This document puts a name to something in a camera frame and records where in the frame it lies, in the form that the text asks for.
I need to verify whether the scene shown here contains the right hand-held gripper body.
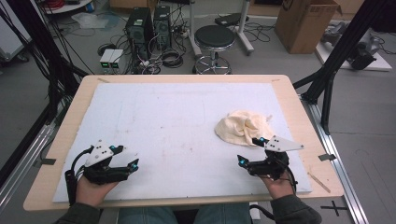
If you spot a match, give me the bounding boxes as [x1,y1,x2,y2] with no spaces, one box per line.
[247,134,304,182]

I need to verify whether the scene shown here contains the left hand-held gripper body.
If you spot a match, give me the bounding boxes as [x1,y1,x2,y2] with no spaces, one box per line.
[83,139,138,186]

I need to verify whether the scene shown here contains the cream cloth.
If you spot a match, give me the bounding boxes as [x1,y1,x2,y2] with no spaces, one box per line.
[214,109,276,147]

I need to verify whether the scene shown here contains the person's right hand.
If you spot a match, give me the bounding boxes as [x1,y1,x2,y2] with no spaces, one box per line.
[260,172,297,200]

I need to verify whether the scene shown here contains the person's left hand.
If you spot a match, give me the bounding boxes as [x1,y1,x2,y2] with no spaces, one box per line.
[75,176,120,207]

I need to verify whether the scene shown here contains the thin wooden stick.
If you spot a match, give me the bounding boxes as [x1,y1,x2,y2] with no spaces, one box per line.
[307,172,332,194]

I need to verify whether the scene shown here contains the person's left leg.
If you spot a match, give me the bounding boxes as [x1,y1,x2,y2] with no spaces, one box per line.
[117,205,179,224]

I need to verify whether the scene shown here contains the person's leg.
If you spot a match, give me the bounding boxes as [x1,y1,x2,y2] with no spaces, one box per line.
[117,205,179,224]
[192,203,252,224]

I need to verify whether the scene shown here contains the white power strip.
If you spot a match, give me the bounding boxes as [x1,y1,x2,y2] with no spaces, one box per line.
[248,202,261,222]

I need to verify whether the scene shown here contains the person's right leg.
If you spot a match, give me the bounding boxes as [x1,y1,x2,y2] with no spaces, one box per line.
[192,203,252,224]

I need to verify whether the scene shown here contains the white foam board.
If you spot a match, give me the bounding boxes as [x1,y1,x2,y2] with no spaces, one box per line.
[51,82,313,203]

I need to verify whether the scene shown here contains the black cross tape mark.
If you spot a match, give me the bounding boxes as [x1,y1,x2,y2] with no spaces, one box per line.
[320,200,349,217]

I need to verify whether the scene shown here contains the white power supply box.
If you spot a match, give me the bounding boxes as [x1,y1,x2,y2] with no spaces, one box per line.
[99,49,116,70]
[109,49,125,70]

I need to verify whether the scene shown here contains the black round stool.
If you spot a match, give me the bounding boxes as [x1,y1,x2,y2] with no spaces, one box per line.
[191,24,237,76]

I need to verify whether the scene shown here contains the wide black computer tower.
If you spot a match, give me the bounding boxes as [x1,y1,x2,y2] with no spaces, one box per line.
[125,7,155,60]

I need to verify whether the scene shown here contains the brown cardboard box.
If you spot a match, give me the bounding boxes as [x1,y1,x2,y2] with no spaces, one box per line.
[274,0,343,55]

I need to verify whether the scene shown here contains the flat black device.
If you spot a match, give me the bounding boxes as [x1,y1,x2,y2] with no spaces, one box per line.
[214,12,250,27]

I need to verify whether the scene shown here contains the narrow black computer tower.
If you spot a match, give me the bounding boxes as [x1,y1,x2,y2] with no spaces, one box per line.
[153,5,173,50]

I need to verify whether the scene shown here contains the clear plastic bag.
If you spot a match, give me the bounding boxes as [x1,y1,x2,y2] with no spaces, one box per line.
[71,12,110,31]

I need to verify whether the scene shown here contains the white base board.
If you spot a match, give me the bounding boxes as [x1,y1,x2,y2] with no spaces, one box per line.
[314,29,393,73]

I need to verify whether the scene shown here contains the white panel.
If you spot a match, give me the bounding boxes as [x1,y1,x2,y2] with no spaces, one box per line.
[0,0,32,62]

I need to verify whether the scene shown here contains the white round table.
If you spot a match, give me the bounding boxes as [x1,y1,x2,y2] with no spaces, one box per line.
[41,0,94,15]

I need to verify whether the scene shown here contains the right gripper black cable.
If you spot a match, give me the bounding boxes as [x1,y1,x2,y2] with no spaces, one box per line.
[281,164,299,195]

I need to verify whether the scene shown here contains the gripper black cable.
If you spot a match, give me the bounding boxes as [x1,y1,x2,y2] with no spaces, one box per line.
[64,145,94,206]
[281,164,299,195]

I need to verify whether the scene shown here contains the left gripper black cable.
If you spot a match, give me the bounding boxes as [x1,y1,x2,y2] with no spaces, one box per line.
[64,145,94,206]

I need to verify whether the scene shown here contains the thick black cable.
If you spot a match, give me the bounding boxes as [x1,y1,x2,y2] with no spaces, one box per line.
[248,203,276,222]

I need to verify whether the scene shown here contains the aluminium rail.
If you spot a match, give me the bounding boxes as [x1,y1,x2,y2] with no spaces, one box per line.
[0,124,57,213]
[300,94,370,224]

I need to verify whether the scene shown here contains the black cable coil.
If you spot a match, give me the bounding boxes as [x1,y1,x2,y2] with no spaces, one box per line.
[160,49,185,69]

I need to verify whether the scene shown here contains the loose black cables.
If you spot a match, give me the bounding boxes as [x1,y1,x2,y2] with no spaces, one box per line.
[242,21,276,43]

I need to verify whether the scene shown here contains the white desk frame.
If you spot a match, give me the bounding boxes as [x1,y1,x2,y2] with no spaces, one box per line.
[186,0,255,59]

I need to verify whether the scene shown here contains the black metal frame strut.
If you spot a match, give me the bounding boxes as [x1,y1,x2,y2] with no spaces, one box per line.
[292,0,391,135]

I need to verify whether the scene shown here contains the black frame with cables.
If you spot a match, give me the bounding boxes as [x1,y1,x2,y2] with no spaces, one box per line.
[0,0,90,188]

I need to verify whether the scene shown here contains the red cable coil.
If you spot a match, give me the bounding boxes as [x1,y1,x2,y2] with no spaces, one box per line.
[43,0,64,9]

